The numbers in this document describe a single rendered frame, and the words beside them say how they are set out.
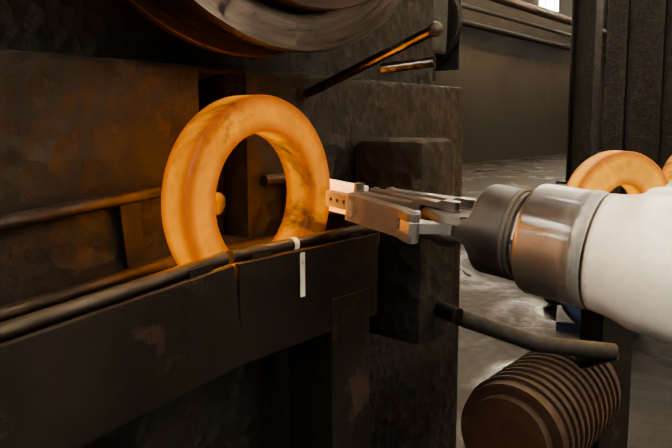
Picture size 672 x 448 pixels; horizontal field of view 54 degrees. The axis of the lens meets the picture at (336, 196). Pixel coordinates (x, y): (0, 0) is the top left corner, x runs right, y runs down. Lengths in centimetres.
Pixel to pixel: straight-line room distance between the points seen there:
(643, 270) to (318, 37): 33
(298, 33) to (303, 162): 12
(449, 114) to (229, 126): 51
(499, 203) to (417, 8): 55
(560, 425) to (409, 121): 42
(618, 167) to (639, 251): 47
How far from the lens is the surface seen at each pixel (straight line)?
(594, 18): 950
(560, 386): 81
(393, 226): 55
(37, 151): 55
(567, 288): 50
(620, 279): 48
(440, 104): 97
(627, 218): 49
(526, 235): 50
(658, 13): 473
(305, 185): 62
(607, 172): 93
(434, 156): 75
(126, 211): 58
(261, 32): 55
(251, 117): 56
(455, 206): 56
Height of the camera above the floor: 82
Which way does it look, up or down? 6 degrees down
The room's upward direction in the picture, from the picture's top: straight up
